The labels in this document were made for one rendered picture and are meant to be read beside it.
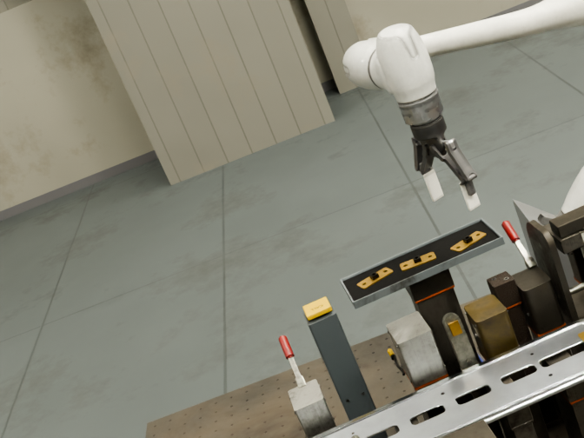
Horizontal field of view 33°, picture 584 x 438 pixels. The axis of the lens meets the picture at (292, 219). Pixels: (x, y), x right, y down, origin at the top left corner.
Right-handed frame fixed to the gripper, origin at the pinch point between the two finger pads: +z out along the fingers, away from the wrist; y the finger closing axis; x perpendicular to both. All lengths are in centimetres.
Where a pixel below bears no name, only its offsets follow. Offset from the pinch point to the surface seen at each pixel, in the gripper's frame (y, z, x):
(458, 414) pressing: 27, 27, -32
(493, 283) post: 10.7, 17.3, -4.5
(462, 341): 14.5, 22.4, -18.6
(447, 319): 13.0, 16.7, -19.2
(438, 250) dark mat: -4.4, 11.2, -6.1
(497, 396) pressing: 30.3, 27.1, -24.1
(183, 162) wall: -528, 113, 99
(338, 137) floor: -439, 128, 186
